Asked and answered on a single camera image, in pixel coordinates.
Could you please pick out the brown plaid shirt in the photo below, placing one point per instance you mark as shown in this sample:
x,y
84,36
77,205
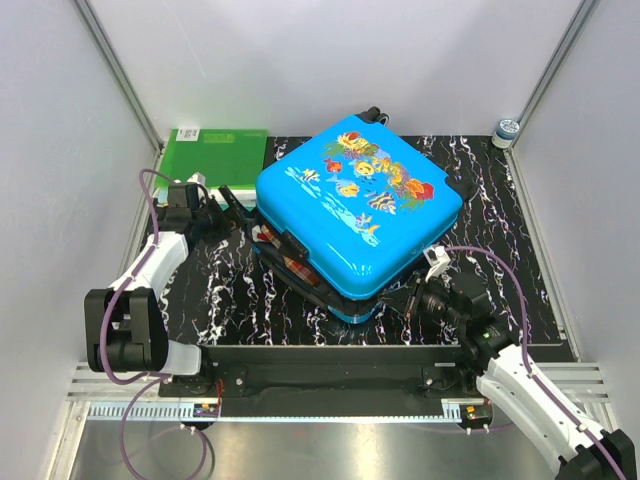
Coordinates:
x,y
263,234

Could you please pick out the aluminium frame rail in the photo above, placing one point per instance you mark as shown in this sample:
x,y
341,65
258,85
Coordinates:
x,y
100,38

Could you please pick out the green plastic folder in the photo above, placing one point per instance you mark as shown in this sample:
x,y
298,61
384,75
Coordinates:
x,y
231,157

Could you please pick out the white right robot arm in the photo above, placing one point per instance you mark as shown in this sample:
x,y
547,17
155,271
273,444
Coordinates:
x,y
494,360

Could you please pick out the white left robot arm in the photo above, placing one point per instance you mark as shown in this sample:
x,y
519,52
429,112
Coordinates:
x,y
125,332

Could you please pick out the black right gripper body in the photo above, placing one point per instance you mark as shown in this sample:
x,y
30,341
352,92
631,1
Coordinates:
x,y
423,297

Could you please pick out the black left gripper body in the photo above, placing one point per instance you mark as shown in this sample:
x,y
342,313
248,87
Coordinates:
x,y
216,223

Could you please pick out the blue suitcase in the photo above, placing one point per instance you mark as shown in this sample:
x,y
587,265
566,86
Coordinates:
x,y
357,205

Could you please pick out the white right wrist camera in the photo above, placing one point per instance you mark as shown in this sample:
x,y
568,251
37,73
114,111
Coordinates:
x,y
438,260

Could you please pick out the blue capped bottle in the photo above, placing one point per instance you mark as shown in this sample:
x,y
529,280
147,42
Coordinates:
x,y
505,133

